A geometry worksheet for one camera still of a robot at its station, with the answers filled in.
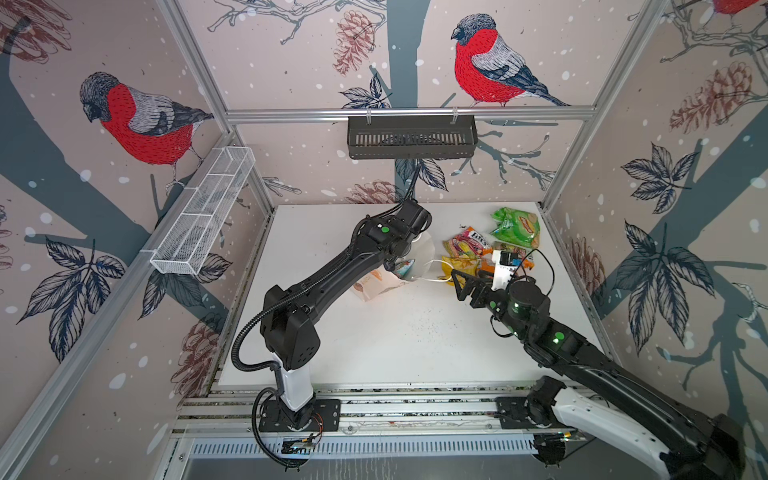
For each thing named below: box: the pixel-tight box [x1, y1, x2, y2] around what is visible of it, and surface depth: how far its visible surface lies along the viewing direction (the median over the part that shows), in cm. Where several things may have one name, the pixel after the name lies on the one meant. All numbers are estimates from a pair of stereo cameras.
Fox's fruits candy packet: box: [443, 226, 493, 259], surface depth 108 cm
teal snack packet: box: [394, 259, 416, 278], surface depth 92 cm
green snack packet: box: [489, 207, 540, 249], surface depth 108 cm
